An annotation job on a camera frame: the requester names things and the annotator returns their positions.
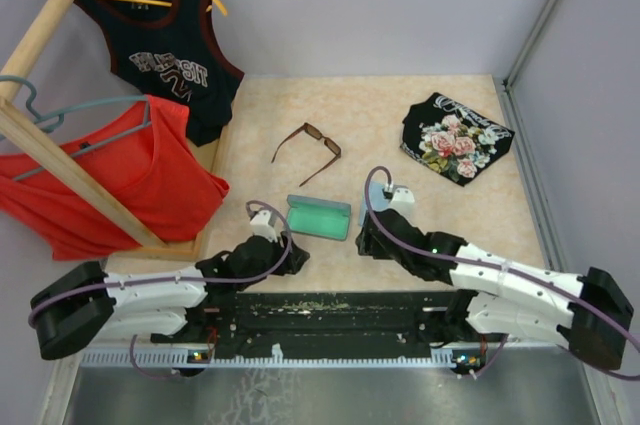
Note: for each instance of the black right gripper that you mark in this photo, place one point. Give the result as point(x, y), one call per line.
point(368, 245)

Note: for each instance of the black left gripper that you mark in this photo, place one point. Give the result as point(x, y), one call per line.
point(292, 262)

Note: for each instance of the light blue cleaning cloth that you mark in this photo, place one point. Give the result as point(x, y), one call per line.
point(379, 198)

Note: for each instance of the grey-blue glasses case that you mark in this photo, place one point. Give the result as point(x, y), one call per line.
point(319, 218)

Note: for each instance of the brown sunglasses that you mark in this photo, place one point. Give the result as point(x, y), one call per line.
point(305, 156)

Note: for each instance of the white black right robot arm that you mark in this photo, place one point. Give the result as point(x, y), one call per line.
point(588, 315)

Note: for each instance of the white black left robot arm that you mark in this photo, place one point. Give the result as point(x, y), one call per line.
point(88, 303)

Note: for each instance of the black floral folded shirt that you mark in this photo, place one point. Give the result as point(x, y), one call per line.
point(453, 140)

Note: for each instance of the navy basketball jersey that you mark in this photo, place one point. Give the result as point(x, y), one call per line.
point(168, 48)

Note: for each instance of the grey-blue clothes hanger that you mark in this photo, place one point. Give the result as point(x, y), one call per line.
point(54, 120)

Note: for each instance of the wooden clothes rack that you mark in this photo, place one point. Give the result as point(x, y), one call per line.
point(133, 187)

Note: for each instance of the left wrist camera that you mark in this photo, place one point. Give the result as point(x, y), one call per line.
point(263, 225)

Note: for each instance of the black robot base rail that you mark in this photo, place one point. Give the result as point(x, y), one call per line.
point(324, 329)

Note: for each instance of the aluminium frame post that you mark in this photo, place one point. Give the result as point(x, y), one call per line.
point(531, 43)

